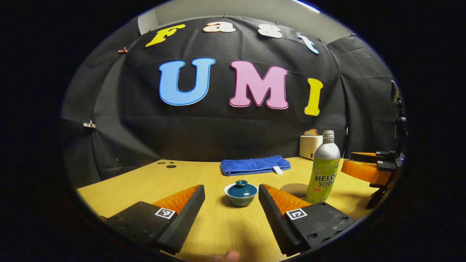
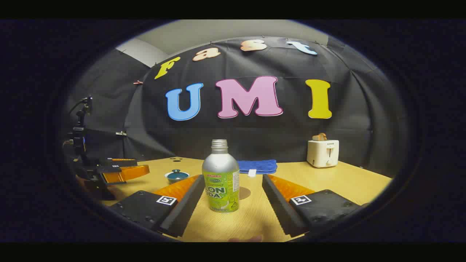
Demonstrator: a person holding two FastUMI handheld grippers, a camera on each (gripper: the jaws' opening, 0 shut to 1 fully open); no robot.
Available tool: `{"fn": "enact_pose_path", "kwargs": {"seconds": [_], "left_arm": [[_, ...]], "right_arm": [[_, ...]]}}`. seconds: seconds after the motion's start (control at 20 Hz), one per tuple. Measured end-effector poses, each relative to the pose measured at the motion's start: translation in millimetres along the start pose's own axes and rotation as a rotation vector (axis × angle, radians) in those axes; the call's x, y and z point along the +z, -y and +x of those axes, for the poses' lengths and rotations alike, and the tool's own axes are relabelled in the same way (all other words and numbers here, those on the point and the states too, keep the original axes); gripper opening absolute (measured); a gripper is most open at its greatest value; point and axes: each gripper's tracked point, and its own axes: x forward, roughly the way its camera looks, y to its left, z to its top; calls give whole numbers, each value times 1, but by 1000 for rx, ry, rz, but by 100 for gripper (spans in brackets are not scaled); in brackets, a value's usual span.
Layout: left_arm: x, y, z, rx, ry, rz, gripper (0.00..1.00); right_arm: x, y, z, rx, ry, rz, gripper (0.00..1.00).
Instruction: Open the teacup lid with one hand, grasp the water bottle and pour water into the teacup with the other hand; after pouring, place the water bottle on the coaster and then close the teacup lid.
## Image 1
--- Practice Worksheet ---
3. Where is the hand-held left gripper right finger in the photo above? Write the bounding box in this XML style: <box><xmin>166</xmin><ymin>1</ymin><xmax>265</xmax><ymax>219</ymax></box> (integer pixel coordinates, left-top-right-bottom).
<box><xmin>258</xmin><ymin>184</ymin><xmax>357</xmax><ymax>257</ymax></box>

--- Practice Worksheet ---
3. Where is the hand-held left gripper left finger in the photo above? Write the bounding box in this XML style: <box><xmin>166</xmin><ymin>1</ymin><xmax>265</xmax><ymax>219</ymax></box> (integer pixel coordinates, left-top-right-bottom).
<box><xmin>98</xmin><ymin>184</ymin><xmax>205</xmax><ymax>255</ymax></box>

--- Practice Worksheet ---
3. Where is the round brown coaster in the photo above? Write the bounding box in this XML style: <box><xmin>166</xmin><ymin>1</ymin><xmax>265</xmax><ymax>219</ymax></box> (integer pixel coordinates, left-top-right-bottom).
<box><xmin>280</xmin><ymin>183</ymin><xmax>309</xmax><ymax>198</ymax></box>

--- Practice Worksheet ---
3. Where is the silver green-label water bottle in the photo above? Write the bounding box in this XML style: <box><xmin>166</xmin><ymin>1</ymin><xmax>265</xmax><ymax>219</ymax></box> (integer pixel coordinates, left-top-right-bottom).
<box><xmin>306</xmin><ymin>130</ymin><xmax>341</xmax><ymax>203</ymax></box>

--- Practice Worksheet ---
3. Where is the teal and white teacup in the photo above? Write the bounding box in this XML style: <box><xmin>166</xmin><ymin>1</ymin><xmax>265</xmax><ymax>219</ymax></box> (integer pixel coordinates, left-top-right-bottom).
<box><xmin>224</xmin><ymin>183</ymin><xmax>259</xmax><ymax>207</ymax></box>

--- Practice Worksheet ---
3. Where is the white toaster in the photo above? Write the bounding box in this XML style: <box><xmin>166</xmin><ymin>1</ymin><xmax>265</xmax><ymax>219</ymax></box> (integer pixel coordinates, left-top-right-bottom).
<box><xmin>299</xmin><ymin>135</ymin><xmax>324</xmax><ymax>160</ymax></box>

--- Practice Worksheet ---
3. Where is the blue folded towel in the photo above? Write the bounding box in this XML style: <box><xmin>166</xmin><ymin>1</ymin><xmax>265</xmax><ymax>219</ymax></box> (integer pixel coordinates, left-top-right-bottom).
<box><xmin>220</xmin><ymin>155</ymin><xmax>292</xmax><ymax>176</ymax></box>

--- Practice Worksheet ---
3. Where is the black backdrop cloth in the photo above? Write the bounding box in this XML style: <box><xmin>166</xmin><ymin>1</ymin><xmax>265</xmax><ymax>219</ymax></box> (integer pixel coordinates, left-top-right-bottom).
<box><xmin>60</xmin><ymin>15</ymin><xmax>408</xmax><ymax>190</ymax></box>

